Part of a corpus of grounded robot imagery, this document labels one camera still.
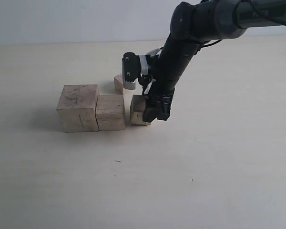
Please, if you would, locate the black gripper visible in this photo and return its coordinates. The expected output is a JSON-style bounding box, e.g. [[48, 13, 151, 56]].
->
[[143, 35, 202, 123]]

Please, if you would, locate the medium wooden cube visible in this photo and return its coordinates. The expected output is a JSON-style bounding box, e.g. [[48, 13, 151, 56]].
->
[[130, 94, 151, 126]]

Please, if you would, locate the smallest wooden cube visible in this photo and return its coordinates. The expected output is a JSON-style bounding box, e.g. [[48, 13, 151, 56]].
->
[[114, 74, 124, 94]]

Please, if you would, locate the second largest wooden cube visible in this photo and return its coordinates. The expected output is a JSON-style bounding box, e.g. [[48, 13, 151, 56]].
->
[[95, 94, 125, 131]]

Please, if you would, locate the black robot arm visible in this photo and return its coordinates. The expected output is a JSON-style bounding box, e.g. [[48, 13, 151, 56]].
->
[[143, 0, 286, 123]]

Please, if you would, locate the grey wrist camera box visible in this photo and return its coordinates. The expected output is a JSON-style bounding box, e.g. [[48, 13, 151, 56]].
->
[[122, 52, 149, 90]]

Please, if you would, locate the black cable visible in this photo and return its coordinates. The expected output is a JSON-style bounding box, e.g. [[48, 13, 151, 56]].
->
[[197, 0, 286, 47]]

